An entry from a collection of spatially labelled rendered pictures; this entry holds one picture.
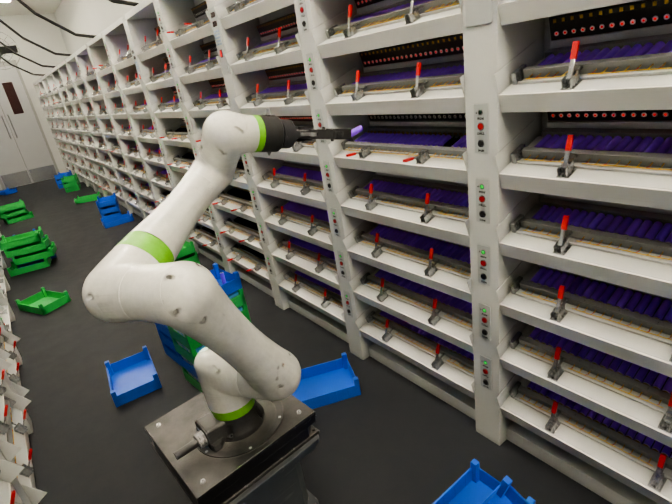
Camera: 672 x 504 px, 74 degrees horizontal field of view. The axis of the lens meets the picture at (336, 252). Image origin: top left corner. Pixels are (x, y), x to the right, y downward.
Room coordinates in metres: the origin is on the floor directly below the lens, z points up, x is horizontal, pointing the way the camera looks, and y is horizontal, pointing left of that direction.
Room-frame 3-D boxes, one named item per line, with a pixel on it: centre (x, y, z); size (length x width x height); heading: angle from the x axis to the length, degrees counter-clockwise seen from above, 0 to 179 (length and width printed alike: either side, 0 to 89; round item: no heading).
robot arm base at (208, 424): (0.97, 0.39, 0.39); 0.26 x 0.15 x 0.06; 127
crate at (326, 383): (1.52, 0.16, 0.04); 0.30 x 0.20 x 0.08; 101
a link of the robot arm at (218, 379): (1.00, 0.34, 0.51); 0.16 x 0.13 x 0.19; 66
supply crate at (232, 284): (1.77, 0.61, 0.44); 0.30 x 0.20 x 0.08; 131
